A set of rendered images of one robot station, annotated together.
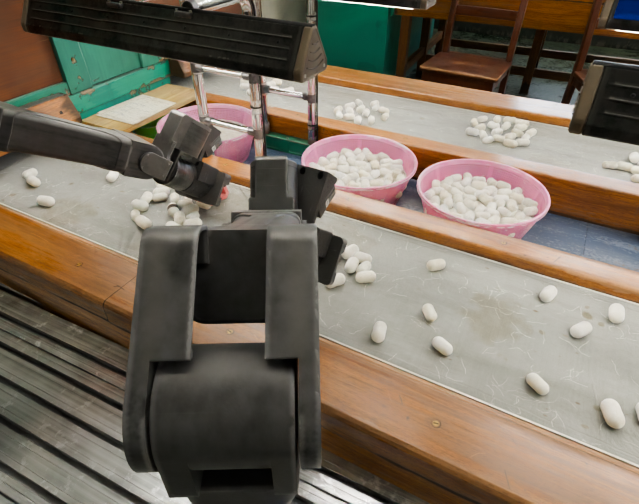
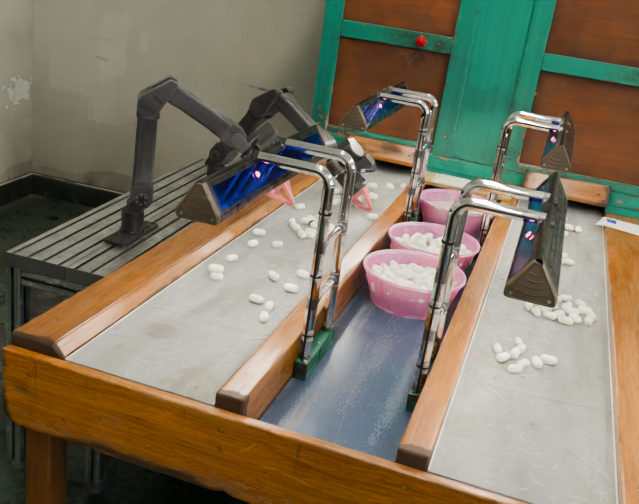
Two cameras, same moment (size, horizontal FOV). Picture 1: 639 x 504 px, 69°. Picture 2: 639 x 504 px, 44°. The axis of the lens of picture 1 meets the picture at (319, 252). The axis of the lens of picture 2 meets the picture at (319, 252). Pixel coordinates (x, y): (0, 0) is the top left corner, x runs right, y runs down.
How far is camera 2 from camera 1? 213 cm
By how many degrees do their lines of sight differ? 67
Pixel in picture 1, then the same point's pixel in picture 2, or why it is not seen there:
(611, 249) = (405, 350)
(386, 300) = (286, 240)
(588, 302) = (302, 288)
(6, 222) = not seen: hidden behind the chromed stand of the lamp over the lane
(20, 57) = (415, 120)
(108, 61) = (472, 150)
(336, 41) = not seen: outside the picture
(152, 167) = not seen: hidden behind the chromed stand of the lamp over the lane
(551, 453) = (190, 246)
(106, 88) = (458, 164)
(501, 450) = (191, 238)
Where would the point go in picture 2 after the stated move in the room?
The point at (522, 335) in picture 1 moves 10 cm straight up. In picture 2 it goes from (268, 265) to (272, 228)
